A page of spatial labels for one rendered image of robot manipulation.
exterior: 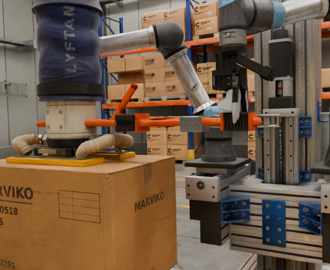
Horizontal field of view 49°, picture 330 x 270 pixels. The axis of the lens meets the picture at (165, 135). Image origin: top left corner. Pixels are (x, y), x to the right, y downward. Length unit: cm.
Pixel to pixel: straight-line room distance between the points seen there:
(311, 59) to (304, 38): 9
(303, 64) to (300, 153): 37
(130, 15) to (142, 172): 1072
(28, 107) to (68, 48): 1105
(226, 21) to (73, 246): 76
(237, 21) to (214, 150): 65
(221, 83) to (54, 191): 58
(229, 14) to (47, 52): 59
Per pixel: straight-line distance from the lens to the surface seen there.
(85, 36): 126
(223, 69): 101
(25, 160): 128
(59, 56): 124
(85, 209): 106
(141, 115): 113
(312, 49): 163
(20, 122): 1205
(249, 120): 98
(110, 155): 128
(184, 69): 166
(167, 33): 154
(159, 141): 935
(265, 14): 108
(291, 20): 131
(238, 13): 104
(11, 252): 132
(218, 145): 152
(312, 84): 162
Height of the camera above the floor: 124
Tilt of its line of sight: 3 degrees down
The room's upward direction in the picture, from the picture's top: 2 degrees counter-clockwise
